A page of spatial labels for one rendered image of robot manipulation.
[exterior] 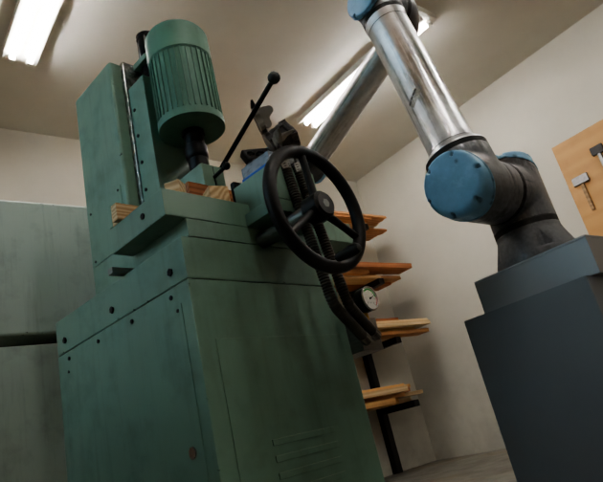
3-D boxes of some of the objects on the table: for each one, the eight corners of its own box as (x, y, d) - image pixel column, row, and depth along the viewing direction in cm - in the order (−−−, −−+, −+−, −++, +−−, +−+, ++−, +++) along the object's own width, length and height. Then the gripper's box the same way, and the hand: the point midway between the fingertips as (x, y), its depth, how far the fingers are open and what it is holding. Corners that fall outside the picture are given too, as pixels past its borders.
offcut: (231, 201, 124) (228, 186, 125) (211, 201, 121) (208, 185, 123) (224, 209, 127) (221, 195, 128) (205, 209, 125) (202, 194, 126)
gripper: (282, 135, 171) (266, 84, 156) (316, 171, 160) (303, 120, 144) (258, 149, 170) (240, 98, 154) (291, 186, 158) (275, 136, 143)
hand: (261, 114), depth 149 cm, fingers closed on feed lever, 14 cm apart
